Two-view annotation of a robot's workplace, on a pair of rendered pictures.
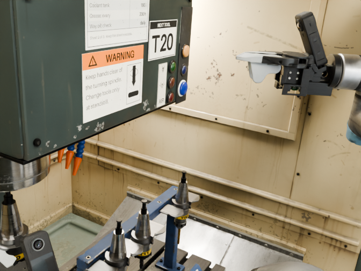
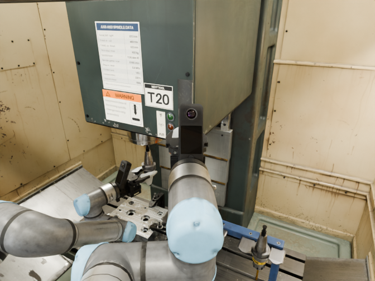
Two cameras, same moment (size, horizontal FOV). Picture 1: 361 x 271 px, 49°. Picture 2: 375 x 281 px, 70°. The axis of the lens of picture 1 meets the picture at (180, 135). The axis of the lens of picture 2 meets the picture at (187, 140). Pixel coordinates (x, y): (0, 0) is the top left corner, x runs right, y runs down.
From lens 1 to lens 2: 1.11 m
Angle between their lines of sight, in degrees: 81
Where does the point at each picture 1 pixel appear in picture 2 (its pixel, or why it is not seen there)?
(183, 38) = (182, 101)
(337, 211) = not seen: outside the picture
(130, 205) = (356, 265)
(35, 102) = (85, 101)
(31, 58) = (82, 85)
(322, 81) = not seen: hidden behind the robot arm
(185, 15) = (182, 85)
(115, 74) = (121, 104)
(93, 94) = (110, 108)
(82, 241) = not seen: hidden behind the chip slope
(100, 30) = (110, 81)
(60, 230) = (326, 243)
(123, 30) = (124, 84)
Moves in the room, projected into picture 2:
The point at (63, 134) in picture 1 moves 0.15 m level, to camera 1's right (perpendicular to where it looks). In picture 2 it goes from (97, 118) to (83, 136)
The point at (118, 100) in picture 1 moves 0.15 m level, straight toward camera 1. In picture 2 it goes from (125, 118) to (78, 121)
